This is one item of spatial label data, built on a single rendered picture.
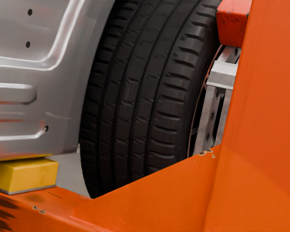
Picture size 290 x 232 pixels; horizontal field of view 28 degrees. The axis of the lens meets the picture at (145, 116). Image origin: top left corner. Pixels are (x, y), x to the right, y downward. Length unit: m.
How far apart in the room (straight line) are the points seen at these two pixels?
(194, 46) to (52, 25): 0.29
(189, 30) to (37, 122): 0.37
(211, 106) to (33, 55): 0.37
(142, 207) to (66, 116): 0.29
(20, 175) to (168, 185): 0.30
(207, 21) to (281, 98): 0.45
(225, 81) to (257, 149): 0.38
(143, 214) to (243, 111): 0.23
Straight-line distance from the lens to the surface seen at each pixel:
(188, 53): 1.16
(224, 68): 1.18
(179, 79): 1.15
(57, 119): 1.09
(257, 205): 0.82
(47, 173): 1.12
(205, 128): 1.18
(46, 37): 1.06
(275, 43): 0.80
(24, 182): 1.07
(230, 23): 1.18
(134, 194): 0.92
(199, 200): 0.87
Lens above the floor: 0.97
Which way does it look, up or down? 6 degrees down
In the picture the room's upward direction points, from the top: 11 degrees clockwise
